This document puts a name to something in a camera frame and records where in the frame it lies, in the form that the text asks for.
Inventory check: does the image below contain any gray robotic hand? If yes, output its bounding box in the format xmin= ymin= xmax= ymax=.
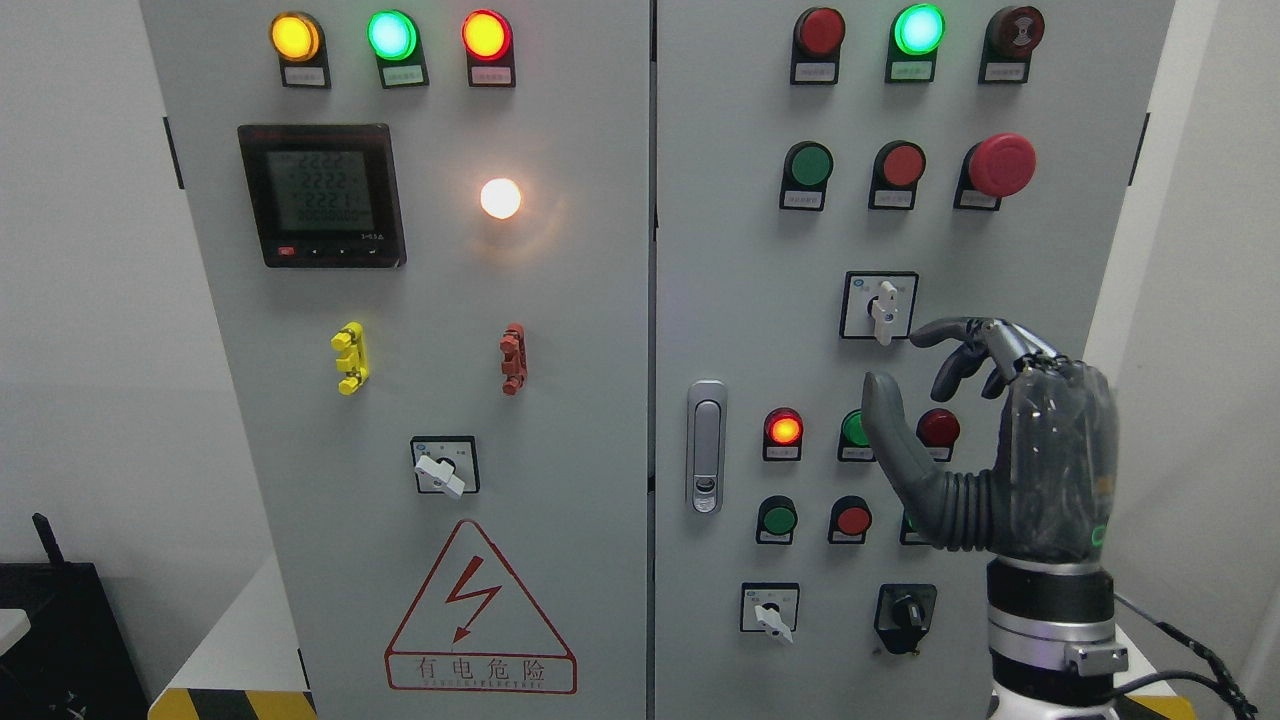
xmin=861 ymin=316 xmax=1117 ymax=564

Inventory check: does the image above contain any lit green push button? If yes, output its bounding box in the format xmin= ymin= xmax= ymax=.
xmin=899 ymin=512 xmax=931 ymax=546

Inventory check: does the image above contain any red push button lower row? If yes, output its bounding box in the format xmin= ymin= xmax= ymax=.
xmin=827 ymin=495 xmax=873 ymax=544

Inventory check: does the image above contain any red push button row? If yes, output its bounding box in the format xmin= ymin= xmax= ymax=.
xmin=827 ymin=495 xmax=873 ymax=544
xmin=868 ymin=140 xmax=925 ymax=211

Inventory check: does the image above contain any green indicator light middle row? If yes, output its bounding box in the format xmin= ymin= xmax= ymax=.
xmin=837 ymin=409 xmax=876 ymax=462

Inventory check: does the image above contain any green push button lower row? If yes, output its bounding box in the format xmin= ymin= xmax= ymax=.
xmin=755 ymin=495 xmax=797 ymax=544

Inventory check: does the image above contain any green push button row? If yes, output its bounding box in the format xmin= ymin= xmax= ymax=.
xmin=755 ymin=495 xmax=797 ymax=544
xmin=778 ymin=141 xmax=835 ymax=211

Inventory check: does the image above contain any lit red indicator light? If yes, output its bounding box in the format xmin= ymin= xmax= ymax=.
xmin=762 ymin=407 xmax=804 ymax=462

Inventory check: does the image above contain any red emergency stop button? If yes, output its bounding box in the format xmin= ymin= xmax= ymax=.
xmin=954 ymin=132 xmax=1037 ymax=211

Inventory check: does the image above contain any red push button upper row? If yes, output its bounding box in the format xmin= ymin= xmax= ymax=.
xmin=868 ymin=140 xmax=925 ymax=211

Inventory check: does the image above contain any right cabinet door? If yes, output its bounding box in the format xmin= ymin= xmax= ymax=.
xmin=655 ymin=1 xmax=1174 ymax=719

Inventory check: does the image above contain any cabinet door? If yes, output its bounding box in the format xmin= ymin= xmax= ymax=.
xmin=655 ymin=1 xmax=1174 ymax=719
xmin=141 ymin=1 xmax=652 ymax=719

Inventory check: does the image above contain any green push button upper row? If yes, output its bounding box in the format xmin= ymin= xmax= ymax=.
xmin=778 ymin=141 xmax=835 ymax=211

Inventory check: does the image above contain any dark red buzzer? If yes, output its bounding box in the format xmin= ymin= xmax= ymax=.
xmin=978 ymin=5 xmax=1044 ymax=85

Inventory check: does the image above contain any top right green indicator light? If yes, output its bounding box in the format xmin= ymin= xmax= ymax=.
xmin=884 ymin=3 xmax=946 ymax=85

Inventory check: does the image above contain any top right red indicator light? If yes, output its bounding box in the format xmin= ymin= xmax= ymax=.
xmin=790 ymin=6 xmax=846 ymax=86

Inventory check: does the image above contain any red terminal clip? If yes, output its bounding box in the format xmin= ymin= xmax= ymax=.
xmin=498 ymin=323 xmax=529 ymax=396

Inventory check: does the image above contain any red electric hazard warning sign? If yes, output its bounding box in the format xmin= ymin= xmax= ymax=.
xmin=384 ymin=519 xmax=579 ymax=694

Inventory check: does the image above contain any white glowing indicator light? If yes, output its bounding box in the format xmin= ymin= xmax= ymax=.
xmin=479 ymin=177 xmax=524 ymax=222

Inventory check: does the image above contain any left cabinet door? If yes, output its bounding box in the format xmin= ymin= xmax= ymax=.
xmin=141 ymin=1 xmax=652 ymax=719

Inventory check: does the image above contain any yellow terminal clip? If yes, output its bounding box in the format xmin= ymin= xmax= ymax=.
xmin=330 ymin=322 xmax=370 ymax=396

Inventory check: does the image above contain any top left red indicator light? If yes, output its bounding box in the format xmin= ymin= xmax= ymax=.
xmin=461 ymin=8 xmax=516 ymax=88

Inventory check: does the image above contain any black digital power meter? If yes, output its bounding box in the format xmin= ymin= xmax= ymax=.
xmin=238 ymin=123 xmax=406 ymax=269

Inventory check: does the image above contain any top left green indicator light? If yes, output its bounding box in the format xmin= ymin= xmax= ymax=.
xmin=366 ymin=9 xmax=429 ymax=88

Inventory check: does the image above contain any yellow indicator light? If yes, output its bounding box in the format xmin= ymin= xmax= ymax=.
xmin=270 ymin=12 xmax=332 ymax=88

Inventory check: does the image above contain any black box with antenna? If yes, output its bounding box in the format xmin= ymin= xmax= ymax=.
xmin=1 ymin=512 xmax=148 ymax=719

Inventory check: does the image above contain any black knob selector switch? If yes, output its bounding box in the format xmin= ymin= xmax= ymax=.
xmin=874 ymin=583 xmax=937 ymax=655

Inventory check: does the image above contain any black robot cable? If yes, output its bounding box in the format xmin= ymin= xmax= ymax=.
xmin=1110 ymin=594 xmax=1261 ymax=720

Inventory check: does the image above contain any silver door latch handle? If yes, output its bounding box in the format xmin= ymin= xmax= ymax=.
xmin=685 ymin=379 xmax=727 ymax=514

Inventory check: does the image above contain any left door rotary switch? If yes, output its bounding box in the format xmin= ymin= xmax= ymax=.
xmin=410 ymin=436 xmax=480 ymax=500

